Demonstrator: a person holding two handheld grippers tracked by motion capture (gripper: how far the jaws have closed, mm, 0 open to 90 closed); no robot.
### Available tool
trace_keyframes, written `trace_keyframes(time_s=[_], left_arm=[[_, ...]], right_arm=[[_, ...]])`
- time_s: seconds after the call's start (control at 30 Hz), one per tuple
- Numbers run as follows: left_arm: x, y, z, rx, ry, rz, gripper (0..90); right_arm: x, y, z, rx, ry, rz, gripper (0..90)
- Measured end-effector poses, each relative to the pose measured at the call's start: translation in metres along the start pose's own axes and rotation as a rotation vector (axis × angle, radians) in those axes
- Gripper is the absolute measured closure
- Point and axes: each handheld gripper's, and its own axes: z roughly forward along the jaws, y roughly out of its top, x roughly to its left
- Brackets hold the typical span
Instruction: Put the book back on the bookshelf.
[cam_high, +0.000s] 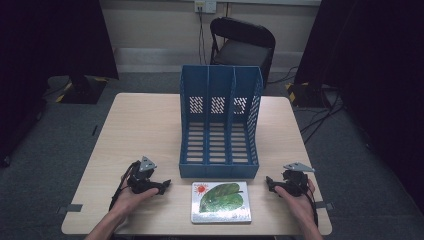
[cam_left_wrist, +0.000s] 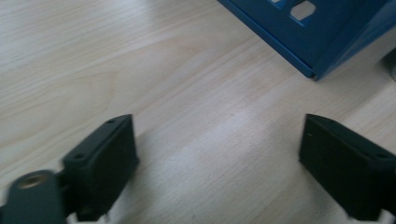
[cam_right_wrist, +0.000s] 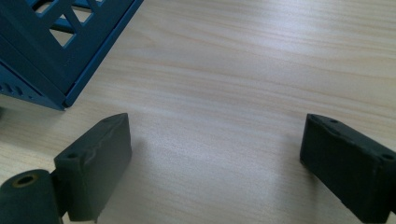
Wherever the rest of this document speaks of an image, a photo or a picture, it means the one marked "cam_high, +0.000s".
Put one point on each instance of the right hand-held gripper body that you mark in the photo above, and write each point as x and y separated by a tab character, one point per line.
295	181

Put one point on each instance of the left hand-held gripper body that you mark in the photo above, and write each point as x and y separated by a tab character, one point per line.
141	178

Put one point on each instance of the green leaf picture book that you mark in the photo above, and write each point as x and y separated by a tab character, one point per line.
221	202

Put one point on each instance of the blue file rack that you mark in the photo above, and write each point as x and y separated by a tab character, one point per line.
220	126

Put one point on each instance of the person's right hand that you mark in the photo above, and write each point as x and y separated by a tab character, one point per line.
298	205

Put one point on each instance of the person's left hand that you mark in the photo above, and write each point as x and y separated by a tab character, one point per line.
131	201

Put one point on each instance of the grey tape strip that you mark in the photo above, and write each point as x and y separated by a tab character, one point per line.
70	208
325	205

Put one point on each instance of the black stand base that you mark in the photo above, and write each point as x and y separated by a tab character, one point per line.
303	94
83	90

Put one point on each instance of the black folding chair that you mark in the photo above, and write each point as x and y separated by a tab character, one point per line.
243	46

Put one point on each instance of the dark curtain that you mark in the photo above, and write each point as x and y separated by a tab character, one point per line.
373	66
50	50

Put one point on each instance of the white wall socket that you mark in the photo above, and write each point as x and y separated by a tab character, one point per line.
205	6

